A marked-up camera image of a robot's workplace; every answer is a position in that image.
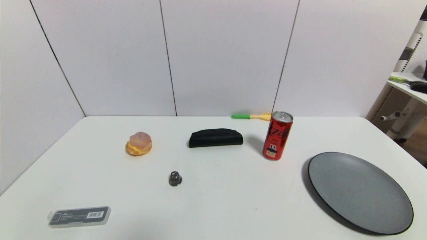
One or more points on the toy cream puff pastry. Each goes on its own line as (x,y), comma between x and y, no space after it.
(139,145)

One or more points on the small dark gray knob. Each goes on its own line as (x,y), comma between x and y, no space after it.
(175,179)

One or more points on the red soda can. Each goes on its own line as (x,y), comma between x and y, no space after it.
(277,140)

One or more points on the clear case with black label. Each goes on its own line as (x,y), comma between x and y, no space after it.
(78,216)

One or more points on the white background desk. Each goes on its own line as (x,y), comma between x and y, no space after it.
(412,110)

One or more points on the black fabric pouch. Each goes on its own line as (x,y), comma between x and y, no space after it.
(216,138)

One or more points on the white pegboard panel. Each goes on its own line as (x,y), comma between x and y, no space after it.
(417,50)

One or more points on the gray round plate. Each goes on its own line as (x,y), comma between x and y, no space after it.
(360,191)

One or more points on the green tool on desk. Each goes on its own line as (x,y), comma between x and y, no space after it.
(400,79)

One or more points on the black object on desk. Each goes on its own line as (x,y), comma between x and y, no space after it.
(419,87)

